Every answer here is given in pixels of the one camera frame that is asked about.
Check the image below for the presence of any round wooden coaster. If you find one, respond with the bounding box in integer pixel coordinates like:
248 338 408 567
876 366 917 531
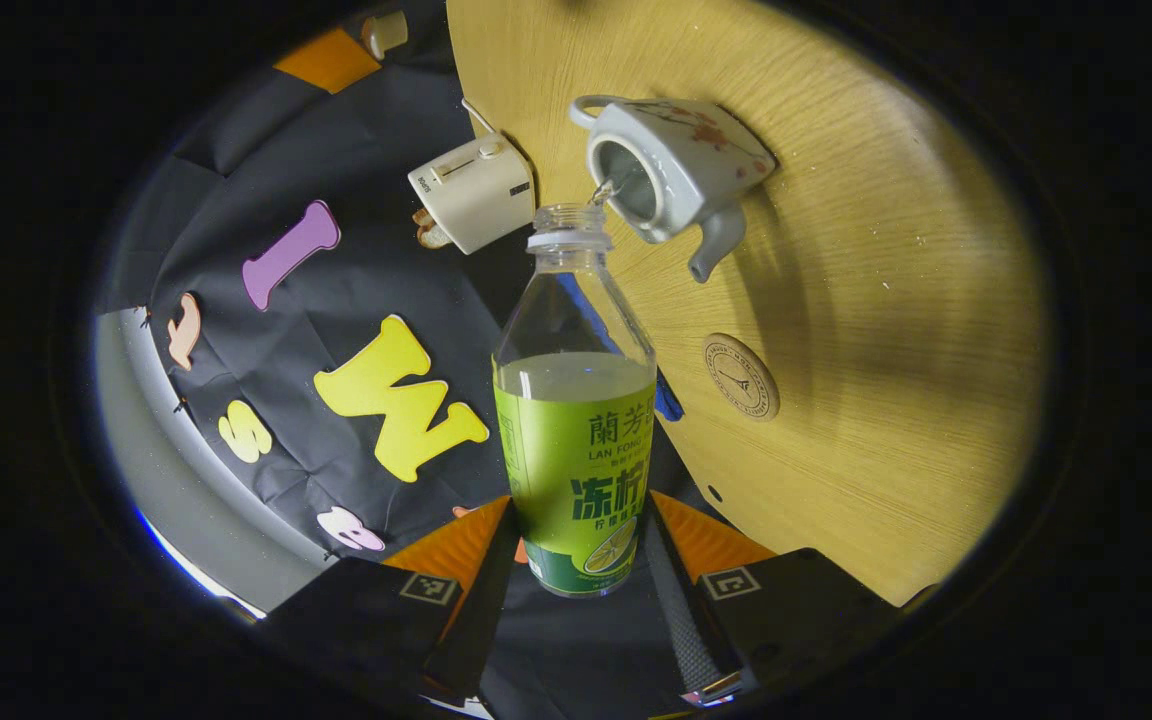
703 333 781 422

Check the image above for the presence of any clear green-label water bottle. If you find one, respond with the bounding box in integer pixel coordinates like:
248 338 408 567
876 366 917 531
492 203 657 599

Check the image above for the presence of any blue folded towel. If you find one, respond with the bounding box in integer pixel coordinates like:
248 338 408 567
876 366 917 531
554 272 685 423

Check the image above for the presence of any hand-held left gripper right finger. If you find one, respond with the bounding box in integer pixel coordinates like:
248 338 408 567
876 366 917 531
644 490 902 706

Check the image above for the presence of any white toaster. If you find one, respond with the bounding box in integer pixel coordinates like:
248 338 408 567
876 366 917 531
408 133 537 256

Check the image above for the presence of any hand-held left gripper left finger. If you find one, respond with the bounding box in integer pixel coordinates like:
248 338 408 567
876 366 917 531
261 497 522 706

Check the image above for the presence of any white floral teacup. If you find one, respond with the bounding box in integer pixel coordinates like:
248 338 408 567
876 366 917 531
569 95 777 284

